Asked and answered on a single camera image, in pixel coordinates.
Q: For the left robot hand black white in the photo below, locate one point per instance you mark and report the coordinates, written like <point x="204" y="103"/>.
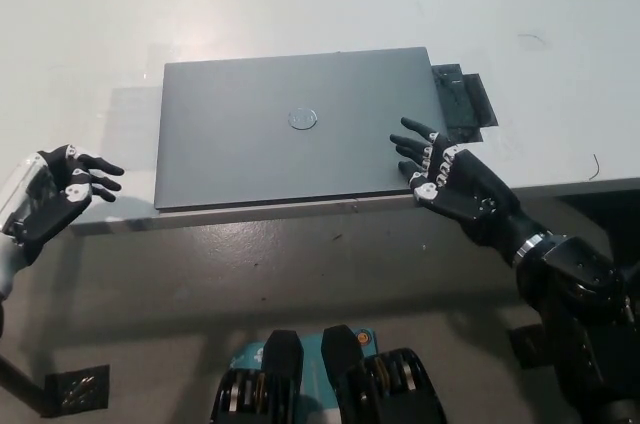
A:
<point x="50" y="214"/>

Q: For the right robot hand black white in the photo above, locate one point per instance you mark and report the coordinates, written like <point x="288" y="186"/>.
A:
<point x="475" y="199"/>

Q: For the dark grey Dell laptop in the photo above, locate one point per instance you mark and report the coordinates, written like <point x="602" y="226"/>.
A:
<point x="280" y="164"/>

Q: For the black table leg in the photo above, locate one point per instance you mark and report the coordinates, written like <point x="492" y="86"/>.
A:
<point x="22" y="384"/>

